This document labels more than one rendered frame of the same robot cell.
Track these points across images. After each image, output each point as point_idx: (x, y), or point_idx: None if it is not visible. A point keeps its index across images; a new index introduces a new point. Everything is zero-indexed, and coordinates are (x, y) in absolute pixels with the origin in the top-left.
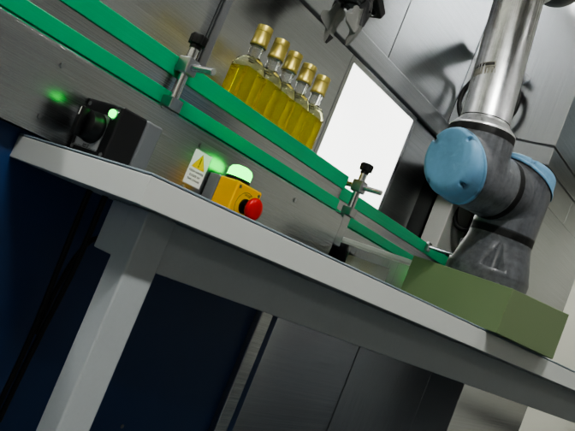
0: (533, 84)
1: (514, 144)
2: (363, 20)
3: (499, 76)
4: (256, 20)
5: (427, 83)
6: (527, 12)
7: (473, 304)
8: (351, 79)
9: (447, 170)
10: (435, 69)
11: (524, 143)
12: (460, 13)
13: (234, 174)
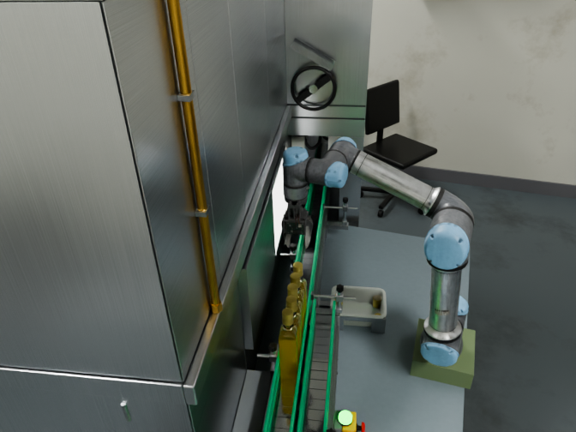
0: (338, 65)
1: (339, 110)
2: (310, 231)
3: (452, 315)
4: (254, 279)
5: (279, 111)
6: (459, 281)
7: (454, 380)
8: (273, 197)
9: (439, 361)
10: (279, 99)
11: (345, 107)
12: (279, 47)
13: (346, 424)
